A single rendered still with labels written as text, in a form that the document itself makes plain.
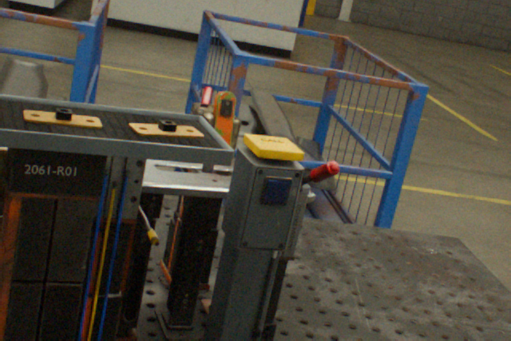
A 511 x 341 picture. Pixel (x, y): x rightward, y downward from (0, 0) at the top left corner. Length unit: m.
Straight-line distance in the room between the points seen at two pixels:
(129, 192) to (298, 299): 0.65
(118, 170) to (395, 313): 0.82
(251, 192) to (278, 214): 0.05
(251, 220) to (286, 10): 8.28
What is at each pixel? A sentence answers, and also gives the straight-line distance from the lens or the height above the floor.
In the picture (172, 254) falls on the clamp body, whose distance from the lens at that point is 1.56.
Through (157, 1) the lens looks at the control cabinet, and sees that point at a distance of 8.98.
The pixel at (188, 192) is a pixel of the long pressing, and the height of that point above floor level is 0.99.
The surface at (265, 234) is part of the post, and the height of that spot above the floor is 1.05.
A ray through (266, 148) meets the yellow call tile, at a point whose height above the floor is 1.16.
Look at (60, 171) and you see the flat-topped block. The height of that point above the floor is 1.12.
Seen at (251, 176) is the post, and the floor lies 1.12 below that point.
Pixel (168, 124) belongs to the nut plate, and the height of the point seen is 1.17.
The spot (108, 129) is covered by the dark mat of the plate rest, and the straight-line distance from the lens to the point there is 0.88.
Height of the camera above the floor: 1.41
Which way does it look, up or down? 16 degrees down
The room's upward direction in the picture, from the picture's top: 12 degrees clockwise
